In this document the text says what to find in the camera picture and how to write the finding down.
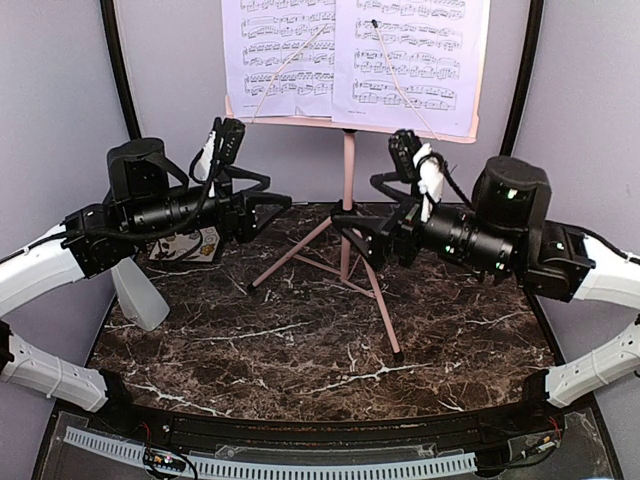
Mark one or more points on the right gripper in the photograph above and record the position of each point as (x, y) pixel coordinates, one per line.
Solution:
(404, 221)

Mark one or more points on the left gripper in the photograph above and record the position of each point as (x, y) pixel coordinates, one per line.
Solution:
(241, 222)

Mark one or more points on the pink folding music stand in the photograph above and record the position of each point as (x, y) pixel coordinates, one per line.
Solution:
(349, 135)

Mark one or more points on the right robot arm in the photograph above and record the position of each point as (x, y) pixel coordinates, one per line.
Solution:
(503, 233)

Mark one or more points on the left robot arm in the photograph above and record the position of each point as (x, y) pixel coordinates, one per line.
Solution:
(150, 199)

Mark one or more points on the floral patterned tile coaster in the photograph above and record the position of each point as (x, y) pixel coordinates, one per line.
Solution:
(197, 246)

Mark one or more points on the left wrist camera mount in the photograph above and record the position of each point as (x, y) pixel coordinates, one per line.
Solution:
(220, 148)

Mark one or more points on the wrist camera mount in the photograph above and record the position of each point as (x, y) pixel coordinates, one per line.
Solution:
(220, 148)
(418, 165)

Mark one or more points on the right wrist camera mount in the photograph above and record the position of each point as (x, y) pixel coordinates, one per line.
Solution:
(418, 165)

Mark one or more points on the black front rail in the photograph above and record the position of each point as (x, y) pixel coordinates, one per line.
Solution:
(206, 432)

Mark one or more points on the grey slotted cable duct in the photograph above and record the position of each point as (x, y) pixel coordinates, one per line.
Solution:
(254, 463)

